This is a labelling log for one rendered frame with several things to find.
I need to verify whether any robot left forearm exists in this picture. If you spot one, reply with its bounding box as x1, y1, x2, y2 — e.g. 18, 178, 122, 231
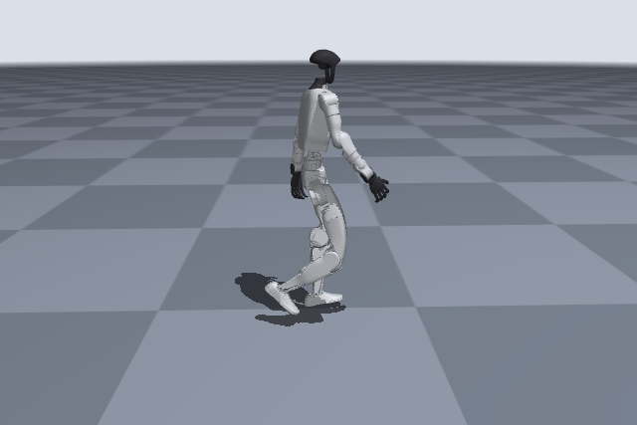
290, 136, 305, 172

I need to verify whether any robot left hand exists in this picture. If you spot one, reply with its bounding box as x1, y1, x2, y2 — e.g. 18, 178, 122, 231
291, 164, 308, 199

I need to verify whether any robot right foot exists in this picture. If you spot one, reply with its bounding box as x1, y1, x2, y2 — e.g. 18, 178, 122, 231
265, 282, 300, 316

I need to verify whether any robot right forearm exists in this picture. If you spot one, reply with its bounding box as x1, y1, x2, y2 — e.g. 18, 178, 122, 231
338, 132, 373, 180

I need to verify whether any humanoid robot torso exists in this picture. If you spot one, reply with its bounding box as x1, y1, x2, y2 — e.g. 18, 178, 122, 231
298, 85, 331, 191

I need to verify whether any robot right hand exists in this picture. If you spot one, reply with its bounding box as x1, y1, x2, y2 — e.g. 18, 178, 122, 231
360, 166, 389, 203

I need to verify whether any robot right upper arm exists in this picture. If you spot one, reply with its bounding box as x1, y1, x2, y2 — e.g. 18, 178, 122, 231
318, 93, 349, 149

